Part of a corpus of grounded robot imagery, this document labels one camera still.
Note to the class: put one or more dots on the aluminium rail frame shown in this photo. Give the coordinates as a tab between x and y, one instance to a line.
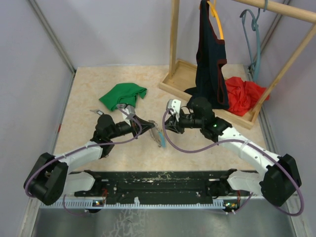
227	203

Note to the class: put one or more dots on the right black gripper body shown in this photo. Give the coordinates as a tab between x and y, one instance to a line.
184	122

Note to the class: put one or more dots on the yellow hanger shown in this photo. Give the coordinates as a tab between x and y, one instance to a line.
214	14

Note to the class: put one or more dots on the green cloth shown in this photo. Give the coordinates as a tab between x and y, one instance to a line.
123	93

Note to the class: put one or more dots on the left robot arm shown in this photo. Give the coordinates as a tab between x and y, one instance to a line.
53	176

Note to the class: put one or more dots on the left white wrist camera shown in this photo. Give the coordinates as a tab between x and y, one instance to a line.
128	112

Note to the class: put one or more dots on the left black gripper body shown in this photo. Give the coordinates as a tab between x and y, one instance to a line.
125	128

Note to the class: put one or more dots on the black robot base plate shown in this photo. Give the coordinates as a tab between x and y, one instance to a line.
159	187

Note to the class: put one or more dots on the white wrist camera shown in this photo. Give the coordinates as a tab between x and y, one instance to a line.
173	107
128	112

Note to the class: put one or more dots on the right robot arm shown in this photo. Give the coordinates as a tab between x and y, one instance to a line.
276	177

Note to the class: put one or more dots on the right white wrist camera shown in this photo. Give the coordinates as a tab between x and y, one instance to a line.
173	107

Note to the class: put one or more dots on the red cloth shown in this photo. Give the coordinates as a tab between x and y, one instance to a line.
242	95

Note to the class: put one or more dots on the dark navy garment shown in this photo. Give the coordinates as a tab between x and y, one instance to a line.
210	57

